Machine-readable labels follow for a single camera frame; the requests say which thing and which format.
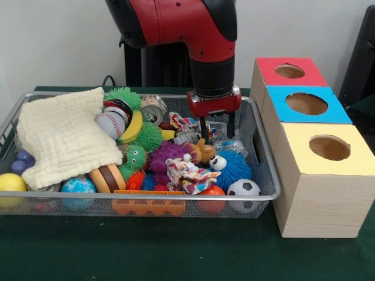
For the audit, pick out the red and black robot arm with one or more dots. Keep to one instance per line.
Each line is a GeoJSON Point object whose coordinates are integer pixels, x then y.
{"type": "Point", "coordinates": [181, 23]}

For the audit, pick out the white baseball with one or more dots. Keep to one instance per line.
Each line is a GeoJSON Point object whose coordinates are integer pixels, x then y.
{"type": "Point", "coordinates": [110, 125]}

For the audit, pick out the wooden box with three holes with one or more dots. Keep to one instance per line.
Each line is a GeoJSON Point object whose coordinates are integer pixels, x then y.
{"type": "Point", "coordinates": [319, 205]}

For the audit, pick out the soccer ball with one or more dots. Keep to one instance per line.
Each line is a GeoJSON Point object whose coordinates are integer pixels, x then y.
{"type": "Point", "coordinates": [244, 190]}

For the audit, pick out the purple spiky toy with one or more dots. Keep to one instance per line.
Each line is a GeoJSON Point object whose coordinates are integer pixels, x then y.
{"type": "Point", "coordinates": [168, 155]}

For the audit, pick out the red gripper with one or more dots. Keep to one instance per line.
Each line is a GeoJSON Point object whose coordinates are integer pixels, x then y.
{"type": "Point", "coordinates": [216, 104]}

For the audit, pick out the cream waffle cloth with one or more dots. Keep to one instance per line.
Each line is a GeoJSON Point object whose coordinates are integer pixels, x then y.
{"type": "Point", "coordinates": [64, 137]}

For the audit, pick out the toy hamburger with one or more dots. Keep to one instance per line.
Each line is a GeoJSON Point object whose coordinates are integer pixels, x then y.
{"type": "Point", "coordinates": [107, 178]}

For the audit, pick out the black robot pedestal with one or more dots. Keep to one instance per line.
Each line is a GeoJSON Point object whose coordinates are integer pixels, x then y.
{"type": "Point", "coordinates": [164, 67]}

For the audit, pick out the blue puffer ball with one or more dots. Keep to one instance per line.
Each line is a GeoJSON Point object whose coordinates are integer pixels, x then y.
{"type": "Point", "coordinates": [234, 171]}

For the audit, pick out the crushed drink can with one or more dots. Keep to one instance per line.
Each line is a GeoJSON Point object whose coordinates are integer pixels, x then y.
{"type": "Point", "coordinates": [153, 109]}

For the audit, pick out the black chair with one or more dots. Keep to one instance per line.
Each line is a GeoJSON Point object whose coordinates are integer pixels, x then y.
{"type": "Point", "coordinates": [360, 58]}

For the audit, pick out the green puffer ball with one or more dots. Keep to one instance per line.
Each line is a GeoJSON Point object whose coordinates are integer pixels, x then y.
{"type": "Point", "coordinates": [120, 94]}

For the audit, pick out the crushed clear plastic bottle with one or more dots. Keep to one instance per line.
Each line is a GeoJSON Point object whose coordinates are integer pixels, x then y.
{"type": "Point", "coordinates": [230, 146]}

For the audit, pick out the dark green table cloth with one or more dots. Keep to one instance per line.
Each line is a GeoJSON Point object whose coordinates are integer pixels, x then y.
{"type": "Point", "coordinates": [175, 248]}
{"type": "Point", "coordinates": [366, 108]}

